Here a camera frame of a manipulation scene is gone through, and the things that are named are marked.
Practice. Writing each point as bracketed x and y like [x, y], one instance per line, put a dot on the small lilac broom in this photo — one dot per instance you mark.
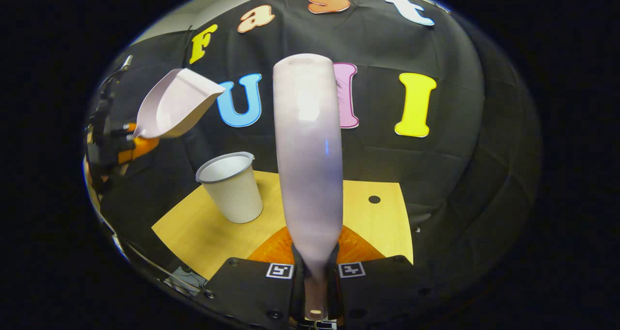
[307, 165]

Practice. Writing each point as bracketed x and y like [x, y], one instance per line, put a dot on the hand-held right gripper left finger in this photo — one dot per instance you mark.
[242, 286]

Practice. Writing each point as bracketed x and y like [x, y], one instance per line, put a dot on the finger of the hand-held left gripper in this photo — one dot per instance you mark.
[143, 147]
[126, 129]

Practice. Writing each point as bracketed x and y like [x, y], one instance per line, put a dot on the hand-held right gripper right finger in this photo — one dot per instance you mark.
[378, 286]

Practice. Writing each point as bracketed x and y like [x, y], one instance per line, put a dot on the lilac plastic dustpan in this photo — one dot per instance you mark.
[169, 107]

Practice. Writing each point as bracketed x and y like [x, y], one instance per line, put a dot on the black backdrop cloth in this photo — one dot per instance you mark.
[387, 165]

